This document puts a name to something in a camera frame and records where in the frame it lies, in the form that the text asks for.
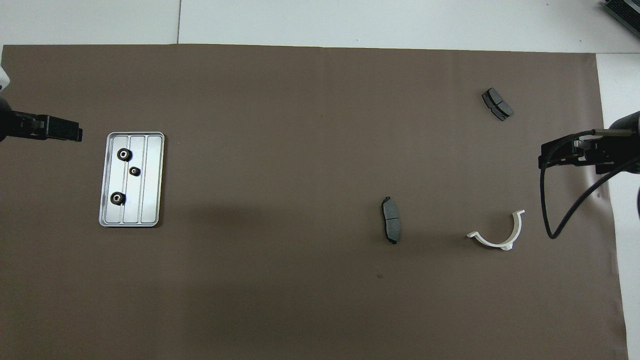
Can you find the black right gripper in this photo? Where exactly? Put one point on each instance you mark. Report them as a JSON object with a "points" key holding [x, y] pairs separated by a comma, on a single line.
{"points": [[597, 156]]}

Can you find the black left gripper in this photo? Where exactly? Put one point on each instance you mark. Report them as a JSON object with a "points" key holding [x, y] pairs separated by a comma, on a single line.
{"points": [[25, 126]]}

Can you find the large black bearing gear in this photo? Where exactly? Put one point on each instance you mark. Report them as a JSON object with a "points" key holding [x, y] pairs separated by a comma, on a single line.
{"points": [[124, 154], [117, 198]]}

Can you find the small black bearing gear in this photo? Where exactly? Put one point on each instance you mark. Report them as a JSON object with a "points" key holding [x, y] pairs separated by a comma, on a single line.
{"points": [[134, 171]]}

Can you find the silver metal ribbed tray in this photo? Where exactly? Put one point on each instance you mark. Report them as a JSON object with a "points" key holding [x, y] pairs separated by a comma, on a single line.
{"points": [[150, 180]]}

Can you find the short dark brake pad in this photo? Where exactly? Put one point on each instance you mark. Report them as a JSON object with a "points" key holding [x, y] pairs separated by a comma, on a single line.
{"points": [[497, 103]]}

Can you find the grey finned metal device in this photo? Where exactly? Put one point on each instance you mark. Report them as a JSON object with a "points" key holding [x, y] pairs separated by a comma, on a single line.
{"points": [[622, 12]]}

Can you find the long dark brake pad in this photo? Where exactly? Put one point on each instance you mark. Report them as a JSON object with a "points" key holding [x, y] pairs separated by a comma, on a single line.
{"points": [[390, 220]]}

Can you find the brown paper table mat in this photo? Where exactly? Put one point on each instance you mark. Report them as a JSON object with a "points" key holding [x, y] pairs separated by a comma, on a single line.
{"points": [[325, 100]]}

